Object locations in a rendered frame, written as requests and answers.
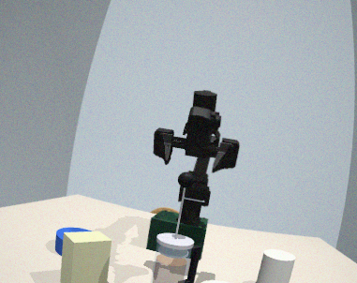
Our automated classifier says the beige rectangular block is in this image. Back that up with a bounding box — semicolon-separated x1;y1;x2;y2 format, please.
60;231;112;283

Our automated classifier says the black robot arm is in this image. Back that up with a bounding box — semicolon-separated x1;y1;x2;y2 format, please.
180;90;221;226

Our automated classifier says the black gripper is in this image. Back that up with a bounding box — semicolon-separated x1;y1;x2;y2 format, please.
154;127;239;173

